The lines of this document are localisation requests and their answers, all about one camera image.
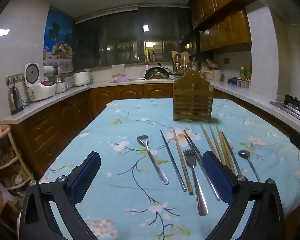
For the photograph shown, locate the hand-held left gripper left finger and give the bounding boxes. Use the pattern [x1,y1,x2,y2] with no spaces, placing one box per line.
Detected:
[17,151,102,240]

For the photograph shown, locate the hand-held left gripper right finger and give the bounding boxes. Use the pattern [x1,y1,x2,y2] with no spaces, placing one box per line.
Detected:
[202,151,285,240]

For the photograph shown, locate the wooden chopstick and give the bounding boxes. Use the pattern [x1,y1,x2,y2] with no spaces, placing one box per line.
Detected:
[172,129,194,196]
[216,126,235,173]
[201,125,220,160]
[220,132,236,174]
[209,126,226,165]

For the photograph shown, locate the metal spoon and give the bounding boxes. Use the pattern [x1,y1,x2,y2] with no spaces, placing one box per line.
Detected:
[238,150,262,183]

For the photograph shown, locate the wooden utensil holder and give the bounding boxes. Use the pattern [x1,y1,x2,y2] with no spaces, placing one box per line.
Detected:
[172,70,214,123]

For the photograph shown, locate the dish rack with utensils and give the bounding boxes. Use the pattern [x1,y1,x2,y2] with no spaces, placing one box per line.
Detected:
[170,51,198,76]

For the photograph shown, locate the metal fork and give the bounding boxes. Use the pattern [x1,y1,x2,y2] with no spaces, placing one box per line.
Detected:
[183,149,208,217]
[137,135,169,185]

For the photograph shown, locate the gas stove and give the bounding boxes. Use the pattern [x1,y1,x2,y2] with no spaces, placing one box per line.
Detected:
[270,94,300,126]

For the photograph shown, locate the dark metal chopstick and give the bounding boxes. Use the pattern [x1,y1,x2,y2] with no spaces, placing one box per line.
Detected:
[184,130,221,202]

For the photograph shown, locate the wooden base cabinets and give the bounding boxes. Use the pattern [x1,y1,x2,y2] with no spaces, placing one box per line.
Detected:
[9,83,295,178]

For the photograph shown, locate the blue floral tablecloth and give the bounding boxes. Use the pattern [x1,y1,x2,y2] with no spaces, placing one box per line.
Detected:
[39,97,300,240]

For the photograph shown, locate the rattan shelf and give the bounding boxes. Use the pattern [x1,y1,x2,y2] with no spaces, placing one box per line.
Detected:
[0,124,33,188]

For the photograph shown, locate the white countertop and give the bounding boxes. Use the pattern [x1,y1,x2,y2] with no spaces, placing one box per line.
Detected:
[0,76,300,136]

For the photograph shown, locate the small white appliance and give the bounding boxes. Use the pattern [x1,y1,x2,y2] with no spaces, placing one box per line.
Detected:
[55,76,69,94]

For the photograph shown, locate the white pink rice cooker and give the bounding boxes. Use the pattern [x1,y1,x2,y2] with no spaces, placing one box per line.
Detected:
[27,79,56,102]

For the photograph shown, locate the white electric pot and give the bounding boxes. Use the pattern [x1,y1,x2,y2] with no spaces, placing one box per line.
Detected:
[73,71,91,87]

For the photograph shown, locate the pink stacked containers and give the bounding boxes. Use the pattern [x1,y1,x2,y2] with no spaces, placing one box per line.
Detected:
[203,63,221,82]

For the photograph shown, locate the steel electric kettle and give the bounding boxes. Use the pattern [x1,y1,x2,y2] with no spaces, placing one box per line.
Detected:
[8,85,25,116]

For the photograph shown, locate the hanging beige towel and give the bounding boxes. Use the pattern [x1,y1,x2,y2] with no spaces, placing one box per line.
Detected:
[111,64,126,78]

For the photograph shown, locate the black frying pan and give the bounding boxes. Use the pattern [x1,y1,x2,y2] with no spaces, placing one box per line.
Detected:
[144,66,174,80]

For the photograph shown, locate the dark kitchen window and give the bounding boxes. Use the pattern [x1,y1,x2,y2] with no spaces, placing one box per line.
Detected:
[72,4,198,68]

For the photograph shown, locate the wall socket strip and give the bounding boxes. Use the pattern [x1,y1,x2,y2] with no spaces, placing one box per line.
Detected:
[5,73,24,86]

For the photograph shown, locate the beach wall poster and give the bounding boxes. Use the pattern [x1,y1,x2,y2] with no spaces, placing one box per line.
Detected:
[43,8,73,73]

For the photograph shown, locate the wooden wall cabinets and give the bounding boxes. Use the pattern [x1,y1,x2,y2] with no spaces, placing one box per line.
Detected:
[189,0,256,53]

